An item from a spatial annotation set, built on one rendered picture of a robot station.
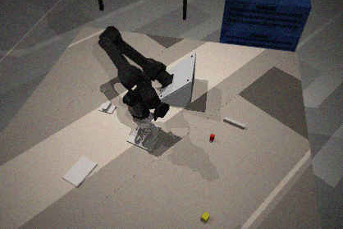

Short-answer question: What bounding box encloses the grey flat bar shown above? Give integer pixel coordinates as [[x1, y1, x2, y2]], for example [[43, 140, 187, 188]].
[[223, 117, 245, 129]]

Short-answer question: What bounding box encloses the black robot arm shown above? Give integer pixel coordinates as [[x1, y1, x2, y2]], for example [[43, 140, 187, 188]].
[[98, 26, 174, 120]]

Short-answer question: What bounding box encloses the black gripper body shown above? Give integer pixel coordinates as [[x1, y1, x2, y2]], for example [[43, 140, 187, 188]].
[[122, 91, 170, 118]]

